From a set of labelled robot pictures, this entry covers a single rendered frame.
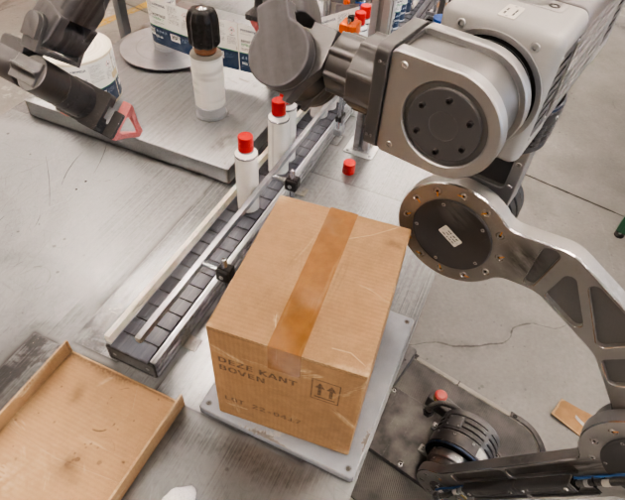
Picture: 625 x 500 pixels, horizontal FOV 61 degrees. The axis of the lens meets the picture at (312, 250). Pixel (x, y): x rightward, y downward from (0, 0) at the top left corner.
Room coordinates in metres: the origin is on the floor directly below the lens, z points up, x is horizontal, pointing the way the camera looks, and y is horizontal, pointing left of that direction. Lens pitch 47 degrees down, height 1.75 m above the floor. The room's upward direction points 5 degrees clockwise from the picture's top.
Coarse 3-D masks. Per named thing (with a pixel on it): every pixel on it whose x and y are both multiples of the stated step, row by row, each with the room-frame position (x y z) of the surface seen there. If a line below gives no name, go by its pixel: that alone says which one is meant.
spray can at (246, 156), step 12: (240, 144) 0.91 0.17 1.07; (252, 144) 0.91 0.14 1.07; (240, 156) 0.90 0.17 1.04; (252, 156) 0.91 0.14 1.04; (240, 168) 0.90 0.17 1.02; (252, 168) 0.90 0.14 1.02; (240, 180) 0.90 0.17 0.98; (252, 180) 0.90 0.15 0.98; (240, 192) 0.90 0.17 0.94; (240, 204) 0.90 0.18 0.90; (252, 204) 0.90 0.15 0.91
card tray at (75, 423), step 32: (64, 352) 0.51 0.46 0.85; (32, 384) 0.44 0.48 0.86; (64, 384) 0.45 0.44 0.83; (96, 384) 0.46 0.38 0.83; (128, 384) 0.46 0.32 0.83; (0, 416) 0.37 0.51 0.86; (32, 416) 0.39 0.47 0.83; (64, 416) 0.39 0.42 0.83; (96, 416) 0.40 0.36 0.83; (128, 416) 0.40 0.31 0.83; (160, 416) 0.41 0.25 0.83; (0, 448) 0.33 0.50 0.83; (32, 448) 0.33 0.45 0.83; (64, 448) 0.34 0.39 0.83; (96, 448) 0.34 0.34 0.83; (128, 448) 0.34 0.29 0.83; (0, 480) 0.28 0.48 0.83; (32, 480) 0.28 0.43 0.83; (64, 480) 0.28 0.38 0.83; (96, 480) 0.29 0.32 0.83; (128, 480) 0.29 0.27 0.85
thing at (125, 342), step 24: (312, 144) 1.19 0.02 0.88; (264, 168) 1.07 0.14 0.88; (264, 192) 0.98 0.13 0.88; (240, 240) 0.81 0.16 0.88; (192, 264) 0.73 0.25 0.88; (216, 264) 0.73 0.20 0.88; (168, 288) 0.66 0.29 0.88; (192, 288) 0.67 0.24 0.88; (144, 312) 0.59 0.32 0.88; (168, 312) 0.60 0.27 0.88; (120, 336) 0.54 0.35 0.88; (168, 336) 0.55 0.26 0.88; (144, 360) 0.49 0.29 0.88
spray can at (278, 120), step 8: (280, 96) 1.08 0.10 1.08; (272, 104) 1.06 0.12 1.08; (280, 104) 1.05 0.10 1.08; (272, 112) 1.06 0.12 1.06; (280, 112) 1.05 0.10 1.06; (272, 120) 1.05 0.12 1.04; (280, 120) 1.05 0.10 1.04; (288, 120) 1.06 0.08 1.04; (272, 128) 1.04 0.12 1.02; (280, 128) 1.04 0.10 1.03; (288, 128) 1.06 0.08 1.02; (272, 136) 1.04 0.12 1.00; (280, 136) 1.04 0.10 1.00; (288, 136) 1.06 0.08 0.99; (272, 144) 1.04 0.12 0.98; (280, 144) 1.04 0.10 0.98; (288, 144) 1.06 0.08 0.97; (272, 152) 1.05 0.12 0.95; (280, 152) 1.04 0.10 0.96; (272, 160) 1.04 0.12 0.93; (288, 160) 1.06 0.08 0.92; (272, 168) 1.05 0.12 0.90; (288, 168) 1.06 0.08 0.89; (280, 176) 1.04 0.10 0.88
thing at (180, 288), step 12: (336, 96) 1.31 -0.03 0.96; (324, 108) 1.24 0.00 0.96; (312, 120) 1.18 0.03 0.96; (300, 144) 1.09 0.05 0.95; (288, 156) 1.02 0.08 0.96; (276, 168) 0.97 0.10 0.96; (264, 180) 0.93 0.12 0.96; (252, 192) 0.88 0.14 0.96; (240, 216) 0.81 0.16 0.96; (228, 228) 0.76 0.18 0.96; (216, 240) 0.73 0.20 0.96; (204, 252) 0.69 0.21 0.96; (192, 276) 0.64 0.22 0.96; (180, 288) 0.60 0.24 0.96; (168, 300) 0.57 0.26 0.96; (156, 312) 0.54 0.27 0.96; (156, 324) 0.52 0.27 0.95; (144, 336) 0.49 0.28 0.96
